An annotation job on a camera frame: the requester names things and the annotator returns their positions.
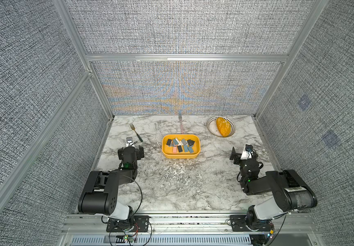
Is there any white patterned plate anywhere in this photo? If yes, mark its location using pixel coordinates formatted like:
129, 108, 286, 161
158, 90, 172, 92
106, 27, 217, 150
207, 116, 236, 137

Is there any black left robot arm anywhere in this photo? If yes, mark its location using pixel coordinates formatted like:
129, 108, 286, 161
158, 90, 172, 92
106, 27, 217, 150
77, 146, 145, 221

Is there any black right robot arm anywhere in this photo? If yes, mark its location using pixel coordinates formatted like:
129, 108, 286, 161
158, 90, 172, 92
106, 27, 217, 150
230, 145, 317, 230

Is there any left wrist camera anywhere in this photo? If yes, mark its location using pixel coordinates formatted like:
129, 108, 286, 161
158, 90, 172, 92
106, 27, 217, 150
126, 137, 136, 147

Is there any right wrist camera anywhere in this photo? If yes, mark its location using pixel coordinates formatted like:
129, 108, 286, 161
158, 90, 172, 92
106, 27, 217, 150
240, 144, 254, 160

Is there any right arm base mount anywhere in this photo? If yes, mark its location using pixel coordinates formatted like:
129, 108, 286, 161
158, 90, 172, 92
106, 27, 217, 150
229, 214, 274, 233

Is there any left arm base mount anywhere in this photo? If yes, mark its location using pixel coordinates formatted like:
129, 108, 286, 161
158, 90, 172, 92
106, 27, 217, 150
106, 215, 150, 233

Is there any yellow plastic storage box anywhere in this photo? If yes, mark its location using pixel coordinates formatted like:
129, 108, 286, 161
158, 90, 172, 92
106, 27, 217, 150
162, 134, 200, 159

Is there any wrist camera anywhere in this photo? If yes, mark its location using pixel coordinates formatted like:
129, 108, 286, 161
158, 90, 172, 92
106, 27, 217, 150
126, 137, 136, 147
240, 144, 254, 160

